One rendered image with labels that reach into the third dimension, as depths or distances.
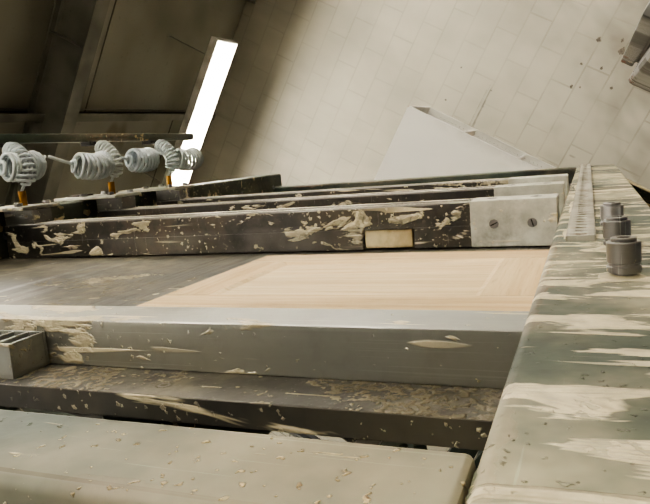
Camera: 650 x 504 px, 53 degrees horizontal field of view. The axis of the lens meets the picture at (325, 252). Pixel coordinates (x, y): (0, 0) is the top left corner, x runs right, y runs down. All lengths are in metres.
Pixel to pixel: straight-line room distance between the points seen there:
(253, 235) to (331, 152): 5.18
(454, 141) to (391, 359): 4.10
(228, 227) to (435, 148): 3.48
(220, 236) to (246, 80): 5.55
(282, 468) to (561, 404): 0.12
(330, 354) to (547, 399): 0.21
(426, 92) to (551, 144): 1.17
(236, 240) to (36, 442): 0.87
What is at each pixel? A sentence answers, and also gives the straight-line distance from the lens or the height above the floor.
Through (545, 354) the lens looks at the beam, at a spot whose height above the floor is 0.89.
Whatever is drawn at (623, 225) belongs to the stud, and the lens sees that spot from 0.66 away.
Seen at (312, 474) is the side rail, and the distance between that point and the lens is 0.24.
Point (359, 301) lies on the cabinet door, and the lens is 0.62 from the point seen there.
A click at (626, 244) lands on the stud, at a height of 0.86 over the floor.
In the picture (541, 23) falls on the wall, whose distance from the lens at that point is 5.90.
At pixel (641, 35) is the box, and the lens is 0.20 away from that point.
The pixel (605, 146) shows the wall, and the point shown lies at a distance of 5.84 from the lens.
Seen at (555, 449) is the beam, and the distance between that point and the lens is 0.26.
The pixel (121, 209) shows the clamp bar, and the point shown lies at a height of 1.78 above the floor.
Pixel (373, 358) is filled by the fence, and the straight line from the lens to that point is 0.46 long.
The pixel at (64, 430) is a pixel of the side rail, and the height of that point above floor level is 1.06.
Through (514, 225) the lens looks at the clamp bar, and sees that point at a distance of 1.00.
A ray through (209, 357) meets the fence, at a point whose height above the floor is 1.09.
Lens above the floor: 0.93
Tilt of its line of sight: 15 degrees up
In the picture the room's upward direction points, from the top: 60 degrees counter-clockwise
